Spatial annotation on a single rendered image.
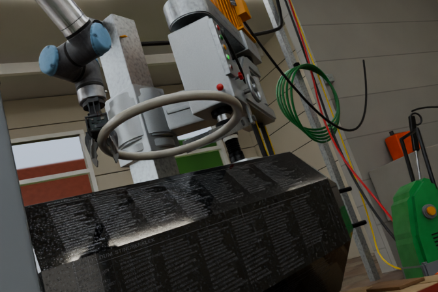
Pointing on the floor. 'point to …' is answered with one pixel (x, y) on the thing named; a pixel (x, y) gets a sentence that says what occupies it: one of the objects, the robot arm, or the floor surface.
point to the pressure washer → (416, 219)
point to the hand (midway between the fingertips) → (106, 161)
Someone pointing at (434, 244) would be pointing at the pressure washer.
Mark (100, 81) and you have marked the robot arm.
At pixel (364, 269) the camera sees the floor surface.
